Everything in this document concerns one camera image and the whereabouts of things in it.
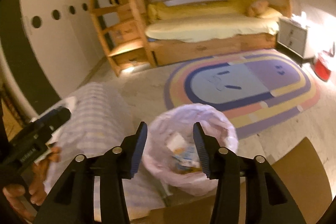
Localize brown cardboard sheet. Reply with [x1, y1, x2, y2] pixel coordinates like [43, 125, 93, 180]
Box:
[148, 138, 332, 223]

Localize yellow bed duvet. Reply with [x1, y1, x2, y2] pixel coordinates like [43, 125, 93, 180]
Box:
[145, 0, 282, 43]

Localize rainbow oval rug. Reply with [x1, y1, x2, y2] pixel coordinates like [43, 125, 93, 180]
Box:
[164, 50, 320, 138]

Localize plush bear toy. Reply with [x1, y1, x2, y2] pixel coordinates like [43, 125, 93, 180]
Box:
[246, 0, 269, 17]

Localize wooden stair drawers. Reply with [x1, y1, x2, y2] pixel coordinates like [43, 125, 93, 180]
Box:
[89, 0, 148, 76]

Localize white wardrobe with holes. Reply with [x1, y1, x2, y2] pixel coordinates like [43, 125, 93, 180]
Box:
[1, 0, 104, 117]

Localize red bin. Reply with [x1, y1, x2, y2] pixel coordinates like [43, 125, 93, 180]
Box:
[314, 51, 333, 82]

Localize white bedside table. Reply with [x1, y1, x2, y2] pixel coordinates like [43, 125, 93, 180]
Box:
[277, 17, 315, 59]

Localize checkered tablecloth table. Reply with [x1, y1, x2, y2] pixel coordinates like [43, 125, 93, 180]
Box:
[44, 83, 164, 223]

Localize wooden bunk bed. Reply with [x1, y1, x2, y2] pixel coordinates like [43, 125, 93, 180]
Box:
[129, 0, 291, 67]

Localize left hand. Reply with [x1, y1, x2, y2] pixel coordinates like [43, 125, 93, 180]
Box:
[2, 146, 61, 223]

